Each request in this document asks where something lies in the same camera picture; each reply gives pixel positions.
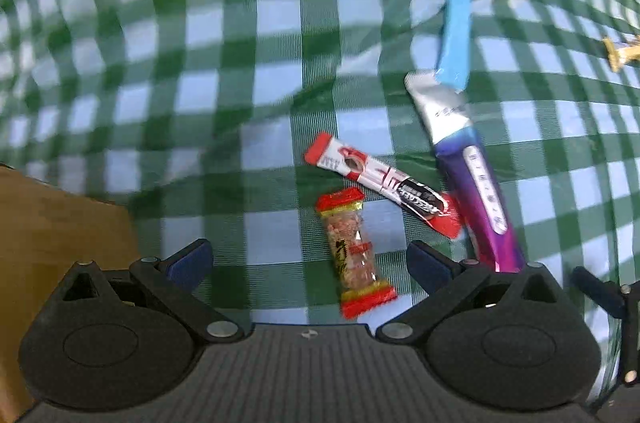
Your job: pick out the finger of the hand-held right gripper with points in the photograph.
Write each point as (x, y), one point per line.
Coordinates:
(595, 289)

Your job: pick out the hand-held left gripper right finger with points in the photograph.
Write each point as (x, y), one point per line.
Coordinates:
(427, 264)

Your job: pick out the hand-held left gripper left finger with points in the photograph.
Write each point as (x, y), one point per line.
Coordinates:
(190, 264)

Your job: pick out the red clear nut bar packet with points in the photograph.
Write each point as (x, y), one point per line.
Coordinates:
(352, 253)

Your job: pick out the red white coffee stick packet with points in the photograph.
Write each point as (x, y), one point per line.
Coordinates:
(385, 183)

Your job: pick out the purple silver stick packet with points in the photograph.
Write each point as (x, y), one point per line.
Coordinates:
(475, 183)

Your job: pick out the cardboard box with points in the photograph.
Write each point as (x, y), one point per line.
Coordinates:
(55, 243)

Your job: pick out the light blue stick packet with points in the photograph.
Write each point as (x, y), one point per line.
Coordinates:
(455, 33)

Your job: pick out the gold candy bar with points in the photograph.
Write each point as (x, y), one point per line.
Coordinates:
(620, 53)

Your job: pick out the green checked cloth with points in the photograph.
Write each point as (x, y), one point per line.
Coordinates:
(225, 53)

